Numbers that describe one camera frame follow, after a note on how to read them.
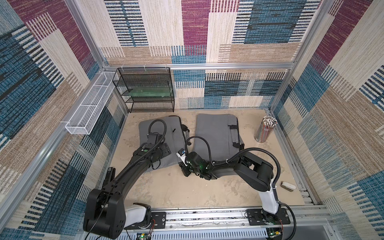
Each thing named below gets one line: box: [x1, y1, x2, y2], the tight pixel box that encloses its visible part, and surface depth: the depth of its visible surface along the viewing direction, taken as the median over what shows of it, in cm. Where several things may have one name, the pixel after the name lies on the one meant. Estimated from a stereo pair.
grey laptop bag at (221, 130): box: [193, 113, 245, 164], surface depth 107 cm
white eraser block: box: [280, 181, 297, 192], surface depth 83 cm
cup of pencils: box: [254, 116, 278, 143], surface depth 93 cm
